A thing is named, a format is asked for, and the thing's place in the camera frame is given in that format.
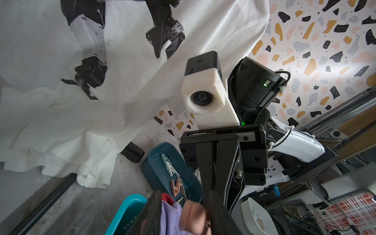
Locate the purple garment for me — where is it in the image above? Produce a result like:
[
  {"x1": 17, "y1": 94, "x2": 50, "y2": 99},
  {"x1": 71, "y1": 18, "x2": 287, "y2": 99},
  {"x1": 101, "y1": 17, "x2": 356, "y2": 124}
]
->
[{"x1": 160, "y1": 201, "x2": 191, "y2": 235}]

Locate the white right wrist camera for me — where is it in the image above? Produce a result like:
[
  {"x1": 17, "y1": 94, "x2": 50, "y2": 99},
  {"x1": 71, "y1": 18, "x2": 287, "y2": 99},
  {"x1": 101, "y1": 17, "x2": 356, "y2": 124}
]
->
[{"x1": 181, "y1": 51, "x2": 240, "y2": 130}]

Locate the dark teal clothespin bin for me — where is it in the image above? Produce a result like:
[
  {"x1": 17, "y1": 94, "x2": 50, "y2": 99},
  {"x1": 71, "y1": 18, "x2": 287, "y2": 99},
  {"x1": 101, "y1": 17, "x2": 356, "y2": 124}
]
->
[{"x1": 141, "y1": 142, "x2": 202, "y2": 206}]

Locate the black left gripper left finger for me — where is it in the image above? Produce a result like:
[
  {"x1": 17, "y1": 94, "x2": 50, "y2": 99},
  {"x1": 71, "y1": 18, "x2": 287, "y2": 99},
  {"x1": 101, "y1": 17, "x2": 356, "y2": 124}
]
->
[{"x1": 127, "y1": 191, "x2": 162, "y2": 235}]

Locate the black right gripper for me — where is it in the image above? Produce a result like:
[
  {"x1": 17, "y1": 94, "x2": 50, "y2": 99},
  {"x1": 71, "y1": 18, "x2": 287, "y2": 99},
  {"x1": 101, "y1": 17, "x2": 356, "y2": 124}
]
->
[{"x1": 179, "y1": 124, "x2": 268, "y2": 212}]

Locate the teal laundry basket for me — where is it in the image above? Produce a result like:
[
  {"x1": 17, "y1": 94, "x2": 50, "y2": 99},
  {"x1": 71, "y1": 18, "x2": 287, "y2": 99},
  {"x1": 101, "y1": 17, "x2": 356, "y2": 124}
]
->
[{"x1": 105, "y1": 194, "x2": 148, "y2": 235}]

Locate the dark grey clothes rack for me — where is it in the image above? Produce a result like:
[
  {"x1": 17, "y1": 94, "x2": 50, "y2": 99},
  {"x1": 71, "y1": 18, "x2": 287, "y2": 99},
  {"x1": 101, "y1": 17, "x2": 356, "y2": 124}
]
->
[{"x1": 9, "y1": 142, "x2": 145, "y2": 235}]

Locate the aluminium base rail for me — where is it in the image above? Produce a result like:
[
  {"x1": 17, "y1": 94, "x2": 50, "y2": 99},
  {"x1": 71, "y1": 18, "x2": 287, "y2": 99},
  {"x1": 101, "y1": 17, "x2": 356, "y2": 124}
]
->
[{"x1": 303, "y1": 86, "x2": 376, "y2": 151}]

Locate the white bowl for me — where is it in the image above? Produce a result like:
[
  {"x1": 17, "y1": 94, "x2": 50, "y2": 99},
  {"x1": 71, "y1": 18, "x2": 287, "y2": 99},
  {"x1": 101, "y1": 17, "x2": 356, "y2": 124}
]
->
[{"x1": 241, "y1": 198, "x2": 278, "y2": 235}]

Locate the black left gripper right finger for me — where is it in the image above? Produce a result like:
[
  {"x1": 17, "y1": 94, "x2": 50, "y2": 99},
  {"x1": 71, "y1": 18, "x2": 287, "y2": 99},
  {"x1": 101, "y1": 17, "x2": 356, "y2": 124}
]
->
[{"x1": 203, "y1": 190, "x2": 242, "y2": 235}]

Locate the white printed t-shirt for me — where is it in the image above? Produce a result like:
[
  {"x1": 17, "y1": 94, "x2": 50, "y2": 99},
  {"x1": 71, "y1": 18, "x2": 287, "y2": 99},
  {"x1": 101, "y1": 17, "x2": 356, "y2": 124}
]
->
[{"x1": 1, "y1": 1, "x2": 270, "y2": 189}]

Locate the red garment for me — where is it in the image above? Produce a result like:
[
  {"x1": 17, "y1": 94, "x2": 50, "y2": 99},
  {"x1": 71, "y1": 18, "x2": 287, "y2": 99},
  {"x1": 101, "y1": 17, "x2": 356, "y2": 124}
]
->
[{"x1": 161, "y1": 193, "x2": 175, "y2": 206}]

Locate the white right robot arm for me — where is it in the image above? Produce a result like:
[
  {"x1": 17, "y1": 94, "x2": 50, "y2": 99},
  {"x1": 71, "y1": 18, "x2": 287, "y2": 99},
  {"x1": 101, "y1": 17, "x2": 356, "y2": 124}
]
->
[{"x1": 179, "y1": 52, "x2": 338, "y2": 211}]

